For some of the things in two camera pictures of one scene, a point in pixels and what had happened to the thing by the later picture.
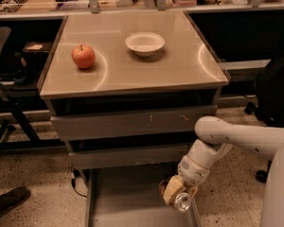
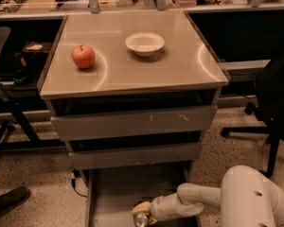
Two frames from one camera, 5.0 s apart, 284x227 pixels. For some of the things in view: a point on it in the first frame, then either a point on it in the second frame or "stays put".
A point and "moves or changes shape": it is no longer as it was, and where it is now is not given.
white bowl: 145,43 stays put
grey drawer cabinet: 124,91 stays put
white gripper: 193,170 -> 162,208
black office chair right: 274,85 stays put
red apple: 83,57 stays put
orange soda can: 180,201 moves or changes shape
